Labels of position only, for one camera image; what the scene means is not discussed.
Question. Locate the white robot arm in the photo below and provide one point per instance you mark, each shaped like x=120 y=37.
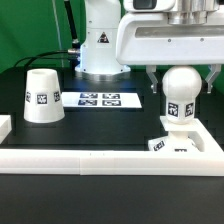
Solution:
x=98 y=53

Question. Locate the white lamp bulb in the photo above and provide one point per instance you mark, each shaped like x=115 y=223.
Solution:
x=181 y=85

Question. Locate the white foam wall frame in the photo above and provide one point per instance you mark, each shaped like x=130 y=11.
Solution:
x=209 y=161

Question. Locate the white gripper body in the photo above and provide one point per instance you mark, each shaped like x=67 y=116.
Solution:
x=171 y=32

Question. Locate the white lamp shade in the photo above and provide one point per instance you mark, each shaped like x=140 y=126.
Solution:
x=43 y=103

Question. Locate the white marker sheet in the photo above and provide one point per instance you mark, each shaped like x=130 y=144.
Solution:
x=100 y=100

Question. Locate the white lamp base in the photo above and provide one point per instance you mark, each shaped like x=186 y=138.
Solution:
x=177 y=139

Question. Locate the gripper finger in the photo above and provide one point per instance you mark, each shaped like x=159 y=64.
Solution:
x=215 y=70
x=151 y=70

